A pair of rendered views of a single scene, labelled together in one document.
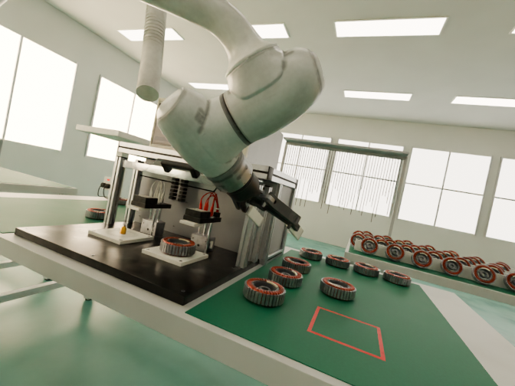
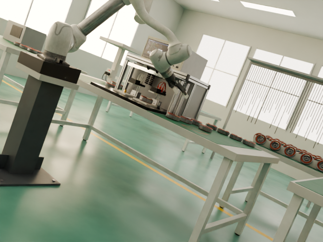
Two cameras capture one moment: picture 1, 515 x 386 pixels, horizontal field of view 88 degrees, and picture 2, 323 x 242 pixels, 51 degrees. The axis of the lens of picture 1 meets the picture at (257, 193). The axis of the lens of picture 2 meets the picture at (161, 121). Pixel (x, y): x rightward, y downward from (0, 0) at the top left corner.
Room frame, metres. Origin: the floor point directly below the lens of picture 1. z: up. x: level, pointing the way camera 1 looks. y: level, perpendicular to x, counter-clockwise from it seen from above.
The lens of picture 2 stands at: (-1.83, -0.54, 0.98)
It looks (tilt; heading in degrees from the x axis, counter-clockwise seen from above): 6 degrees down; 12
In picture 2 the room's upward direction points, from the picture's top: 21 degrees clockwise
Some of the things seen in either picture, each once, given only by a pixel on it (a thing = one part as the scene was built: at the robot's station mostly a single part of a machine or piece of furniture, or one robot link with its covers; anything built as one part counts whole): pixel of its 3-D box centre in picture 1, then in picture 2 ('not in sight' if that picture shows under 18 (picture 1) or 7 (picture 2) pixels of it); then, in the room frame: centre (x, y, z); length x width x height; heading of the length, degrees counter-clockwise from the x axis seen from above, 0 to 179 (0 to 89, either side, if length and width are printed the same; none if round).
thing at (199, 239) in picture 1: (202, 242); (155, 102); (1.00, 0.17, 0.80); 0.08 x 0.05 x 0.06; 69
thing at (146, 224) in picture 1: (152, 227); (135, 93); (1.08, 0.39, 0.80); 0.08 x 0.05 x 0.06; 69
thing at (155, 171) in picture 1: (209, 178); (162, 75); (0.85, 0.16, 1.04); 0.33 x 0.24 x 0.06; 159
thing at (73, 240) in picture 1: (150, 248); (134, 100); (0.92, 0.32, 0.76); 0.64 x 0.47 x 0.02; 69
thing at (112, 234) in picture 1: (122, 234); (124, 93); (0.95, 0.44, 0.78); 0.15 x 0.15 x 0.01; 69
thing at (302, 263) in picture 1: (296, 264); (195, 122); (1.05, -0.21, 0.77); 0.11 x 0.11 x 0.04
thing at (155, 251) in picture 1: (176, 253); (144, 102); (0.86, 0.22, 0.78); 0.15 x 0.15 x 0.01; 69
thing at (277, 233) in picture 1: (279, 222); (193, 103); (1.16, -0.12, 0.91); 0.28 x 0.03 x 0.32; 159
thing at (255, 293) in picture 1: (264, 291); (173, 116); (0.71, -0.07, 0.77); 0.11 x 0.11 x 0.04
